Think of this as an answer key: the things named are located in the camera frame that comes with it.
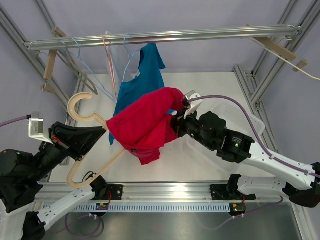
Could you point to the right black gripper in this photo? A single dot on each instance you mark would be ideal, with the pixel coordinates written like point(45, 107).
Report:
point(178, 122)

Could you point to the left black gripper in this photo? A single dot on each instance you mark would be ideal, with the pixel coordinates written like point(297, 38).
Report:
point(83, 141)

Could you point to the wooden hanger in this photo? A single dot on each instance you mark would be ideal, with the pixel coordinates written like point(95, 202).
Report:
point(92, 140)

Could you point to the red t shirt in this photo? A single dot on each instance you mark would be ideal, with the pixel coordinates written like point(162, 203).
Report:
point(144, 127)

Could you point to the blue t shirt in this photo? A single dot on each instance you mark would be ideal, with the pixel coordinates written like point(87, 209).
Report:
point(148, 78)

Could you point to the light blue wire hanger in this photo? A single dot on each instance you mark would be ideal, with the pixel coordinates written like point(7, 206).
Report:
point(130, 55)

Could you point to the pink wire hanger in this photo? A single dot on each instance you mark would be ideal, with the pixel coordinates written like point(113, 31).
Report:
point(111, 70)

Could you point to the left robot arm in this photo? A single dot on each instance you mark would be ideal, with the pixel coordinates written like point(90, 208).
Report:
point(20, 175)

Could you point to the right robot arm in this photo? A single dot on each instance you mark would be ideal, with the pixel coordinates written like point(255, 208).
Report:
point(298, 182)

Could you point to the white plastic basket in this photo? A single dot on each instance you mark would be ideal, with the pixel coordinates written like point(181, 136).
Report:
point(235, 120)

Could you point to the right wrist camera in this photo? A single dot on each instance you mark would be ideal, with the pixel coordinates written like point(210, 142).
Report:
point(192, 102)

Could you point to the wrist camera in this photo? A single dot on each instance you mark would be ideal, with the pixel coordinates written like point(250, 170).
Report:
point(192, 102)
point(37, 128)

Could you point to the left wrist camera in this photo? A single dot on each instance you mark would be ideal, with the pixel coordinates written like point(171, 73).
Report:
point(37, 128)

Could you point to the left wooden bracket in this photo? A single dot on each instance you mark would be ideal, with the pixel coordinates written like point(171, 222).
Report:
point(50, 63)

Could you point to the wooden bracket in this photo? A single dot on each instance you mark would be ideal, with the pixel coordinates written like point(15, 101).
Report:
point(280, 52)
point(50, 63)

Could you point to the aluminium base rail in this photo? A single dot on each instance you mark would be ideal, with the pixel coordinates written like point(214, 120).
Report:
point(148, 197)

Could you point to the grey wire hanger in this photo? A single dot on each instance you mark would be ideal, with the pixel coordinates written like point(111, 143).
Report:
point(68, 61)

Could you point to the right wooden bracket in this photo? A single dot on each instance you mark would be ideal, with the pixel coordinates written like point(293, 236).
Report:
point(280, 52)

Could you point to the metal hanging rail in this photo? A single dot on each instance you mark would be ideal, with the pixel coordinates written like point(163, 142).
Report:
point(57, 43)

